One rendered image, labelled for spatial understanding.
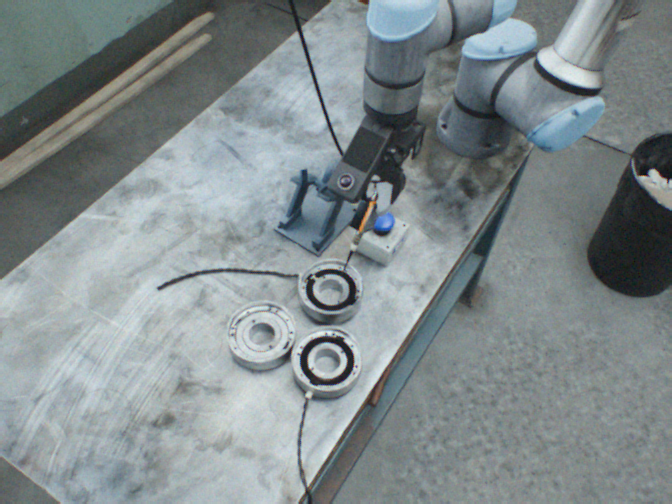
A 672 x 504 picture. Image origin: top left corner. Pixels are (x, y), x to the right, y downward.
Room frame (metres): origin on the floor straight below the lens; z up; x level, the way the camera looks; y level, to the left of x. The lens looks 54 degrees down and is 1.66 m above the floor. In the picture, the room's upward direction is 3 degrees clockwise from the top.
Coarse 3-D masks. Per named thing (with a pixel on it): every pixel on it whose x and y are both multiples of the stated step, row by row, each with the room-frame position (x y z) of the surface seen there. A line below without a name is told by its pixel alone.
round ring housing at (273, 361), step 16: (256, 304) 0.49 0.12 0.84; (272, 304) 0.49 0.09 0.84; (240, 320) 0.47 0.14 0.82; (256, 320) 0.46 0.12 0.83; (272, 320) 0.46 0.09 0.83; (288, 320) 0.47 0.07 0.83; (288, 336) 0.44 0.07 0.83; (240, 352) 0.41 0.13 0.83; (288, 352) 0.41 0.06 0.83; (256, 368) 0.39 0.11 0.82
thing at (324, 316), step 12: (312, 264) 0.57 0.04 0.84; (324, 264) 0.57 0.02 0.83; (336, 264) 0.58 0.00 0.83; (348, 264) 0.57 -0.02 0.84; (300, 276) 0.54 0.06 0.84; (324, 276) 0.55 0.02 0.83; (336, 276) 0.55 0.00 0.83; (360, 276) 0.55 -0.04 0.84; (300, 288) 0.52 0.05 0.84; (324, 288) 0.54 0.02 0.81; (336, 288) 0.54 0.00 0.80; (348, 288) 0.53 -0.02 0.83; (360, 288) 0.53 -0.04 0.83; (300, 300) 0.51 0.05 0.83; (324, 300) 0.51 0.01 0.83; (336, 300) 0.51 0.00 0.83; (360, 300) 0.50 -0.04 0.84; (312, 312) 0.48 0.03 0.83; (324, 312) 0.48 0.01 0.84; (336, 312) 0.48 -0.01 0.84; (348, 312) 0.48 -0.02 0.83
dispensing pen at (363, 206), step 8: (376, 192) 0.62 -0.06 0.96; (360, 200) 0.61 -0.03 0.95; (368, 200) 0.62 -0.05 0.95; (376, 200) 0.62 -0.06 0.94; (360, 208) 0.60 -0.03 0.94; (360, 216) 0.59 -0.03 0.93; (352, 224) 0.59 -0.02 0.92; (360, 224) 0.59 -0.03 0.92; (360, 232) 0.59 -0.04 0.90; (352, 240) 0.59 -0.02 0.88; (360, 240) 0.59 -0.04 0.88; (352, 248) 0.58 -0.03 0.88
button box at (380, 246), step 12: (396, 228) 0.65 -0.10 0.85; (408, 228) 0.65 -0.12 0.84; (372, 240) 0.62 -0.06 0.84; (384, 240) 0.62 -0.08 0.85; (396, 240) 0.62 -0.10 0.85; (360, 252) 0.62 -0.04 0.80; (372, 252) 0.61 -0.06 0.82; (384, 252) 0.60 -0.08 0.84; (396, 252) 0.62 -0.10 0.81; (384, 264) 0.60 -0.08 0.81
